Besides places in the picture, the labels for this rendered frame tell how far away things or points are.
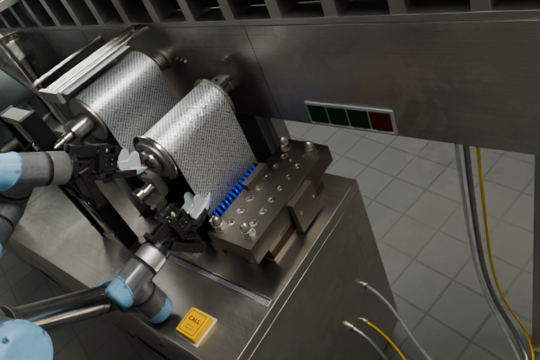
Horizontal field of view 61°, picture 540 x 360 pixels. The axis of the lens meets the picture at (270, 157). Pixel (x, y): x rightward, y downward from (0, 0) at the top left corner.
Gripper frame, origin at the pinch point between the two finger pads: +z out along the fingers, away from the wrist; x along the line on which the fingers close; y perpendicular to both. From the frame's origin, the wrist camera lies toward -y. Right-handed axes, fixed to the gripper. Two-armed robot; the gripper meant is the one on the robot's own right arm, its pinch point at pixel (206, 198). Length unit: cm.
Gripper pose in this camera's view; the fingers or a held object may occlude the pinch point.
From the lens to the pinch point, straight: 129.9
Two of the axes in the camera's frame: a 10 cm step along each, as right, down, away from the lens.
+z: 5.4, -7.0, 4.6
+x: -7.5, -1.7, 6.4
